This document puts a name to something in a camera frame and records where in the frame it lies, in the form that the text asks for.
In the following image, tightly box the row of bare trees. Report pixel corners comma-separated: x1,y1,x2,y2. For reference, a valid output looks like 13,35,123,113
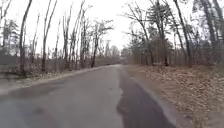
0,0,122,77

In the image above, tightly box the leaf-strewn verge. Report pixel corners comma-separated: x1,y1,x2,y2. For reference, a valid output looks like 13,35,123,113
0,65,108,92

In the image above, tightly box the wood of bare trees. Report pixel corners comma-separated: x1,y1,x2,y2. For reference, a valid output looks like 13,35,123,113
120,0,224,69

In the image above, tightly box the grey asphalt road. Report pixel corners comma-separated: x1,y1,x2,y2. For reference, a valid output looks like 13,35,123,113
0,64,178,128

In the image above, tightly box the leaf-covered brown ground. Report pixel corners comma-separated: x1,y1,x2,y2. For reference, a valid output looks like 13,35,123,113
123,63,224,128

